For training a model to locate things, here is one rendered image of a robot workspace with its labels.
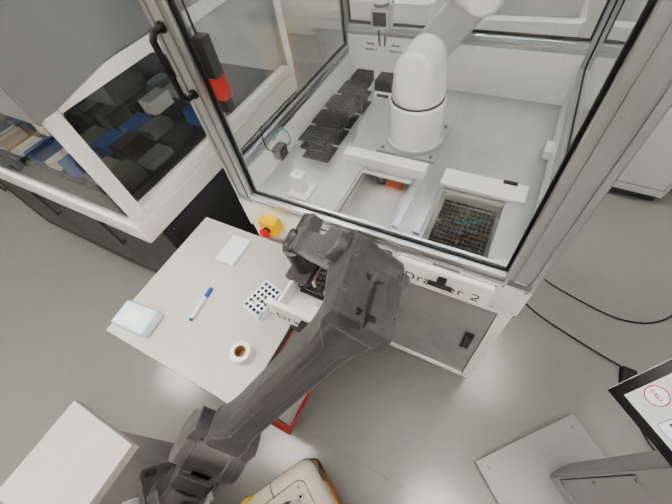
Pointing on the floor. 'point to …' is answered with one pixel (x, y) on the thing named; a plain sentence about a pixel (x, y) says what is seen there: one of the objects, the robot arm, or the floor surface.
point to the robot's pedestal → (84, 463)
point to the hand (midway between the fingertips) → (311, 278)
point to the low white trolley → (215, 314)
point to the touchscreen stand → (573, 471)
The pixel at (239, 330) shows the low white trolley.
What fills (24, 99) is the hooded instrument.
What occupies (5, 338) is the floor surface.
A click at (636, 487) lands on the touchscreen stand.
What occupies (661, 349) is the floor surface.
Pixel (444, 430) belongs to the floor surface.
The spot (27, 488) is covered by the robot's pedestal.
